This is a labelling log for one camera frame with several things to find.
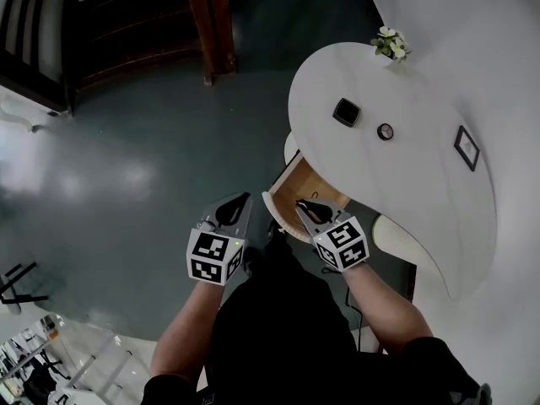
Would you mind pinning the white metal rack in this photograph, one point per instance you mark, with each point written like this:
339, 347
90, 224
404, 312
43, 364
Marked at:
63, 361

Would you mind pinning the person's right forearm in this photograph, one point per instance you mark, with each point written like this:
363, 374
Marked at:
384, 306

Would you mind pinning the small black square item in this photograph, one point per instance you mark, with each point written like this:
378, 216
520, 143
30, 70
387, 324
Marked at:
347, 112

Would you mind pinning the person's left forearm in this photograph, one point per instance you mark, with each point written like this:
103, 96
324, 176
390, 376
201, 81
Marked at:
185, 327

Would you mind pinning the wooden drawer with white front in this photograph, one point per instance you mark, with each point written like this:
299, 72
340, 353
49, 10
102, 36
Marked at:
295, 188

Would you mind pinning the person's black clothed body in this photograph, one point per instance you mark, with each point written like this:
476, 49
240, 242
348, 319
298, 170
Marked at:
287, 344

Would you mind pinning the dark wooden cabinet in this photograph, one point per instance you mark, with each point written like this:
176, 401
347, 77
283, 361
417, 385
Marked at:
143, 32

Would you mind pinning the small black round item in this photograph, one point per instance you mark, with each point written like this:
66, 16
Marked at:
385, 131

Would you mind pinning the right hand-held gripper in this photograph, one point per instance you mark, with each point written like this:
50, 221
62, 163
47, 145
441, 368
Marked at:
343, 243

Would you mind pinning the white table top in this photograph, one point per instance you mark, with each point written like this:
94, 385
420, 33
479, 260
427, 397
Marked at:
405, 184

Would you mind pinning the black picture frame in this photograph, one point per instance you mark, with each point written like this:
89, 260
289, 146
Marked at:
466, 148

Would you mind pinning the dark striped panel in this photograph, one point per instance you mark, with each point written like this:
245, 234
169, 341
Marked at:
29, 28

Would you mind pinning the white table base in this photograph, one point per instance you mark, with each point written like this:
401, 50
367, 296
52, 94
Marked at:
401, 236

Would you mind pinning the black chair base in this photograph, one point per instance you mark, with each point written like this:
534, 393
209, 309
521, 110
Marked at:
19, 285

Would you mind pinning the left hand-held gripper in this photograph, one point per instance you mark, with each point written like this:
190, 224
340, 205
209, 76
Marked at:
213, 255

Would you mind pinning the white flower plant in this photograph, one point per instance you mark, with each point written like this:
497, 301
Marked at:
392, 44

